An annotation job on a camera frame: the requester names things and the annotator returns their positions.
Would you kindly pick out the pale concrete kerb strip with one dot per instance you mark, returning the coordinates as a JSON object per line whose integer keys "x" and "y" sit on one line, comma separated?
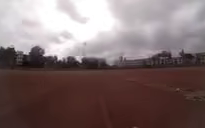
{"x": 198, "y": 97}

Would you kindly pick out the row of dark trees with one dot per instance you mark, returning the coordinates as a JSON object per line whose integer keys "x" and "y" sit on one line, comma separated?
{"x": 36, "y": 56}

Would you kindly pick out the red running track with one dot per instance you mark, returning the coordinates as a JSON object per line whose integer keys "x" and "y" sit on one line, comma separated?
{"x": 90, "y": 96}

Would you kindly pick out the long pale building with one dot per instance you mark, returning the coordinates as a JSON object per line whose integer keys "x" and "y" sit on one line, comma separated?
{"x": 146, "y": 61}

